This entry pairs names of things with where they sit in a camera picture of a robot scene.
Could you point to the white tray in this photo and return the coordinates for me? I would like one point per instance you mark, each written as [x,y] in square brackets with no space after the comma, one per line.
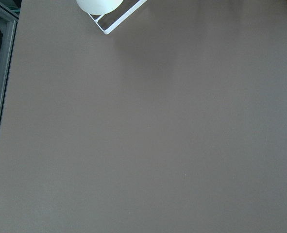
[108,22]

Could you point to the aluminium table frame rail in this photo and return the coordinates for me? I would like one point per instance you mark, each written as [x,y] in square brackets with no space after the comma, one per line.
[1,80]

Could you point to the white plate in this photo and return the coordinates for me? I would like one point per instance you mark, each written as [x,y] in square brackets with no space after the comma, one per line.
[98,7]

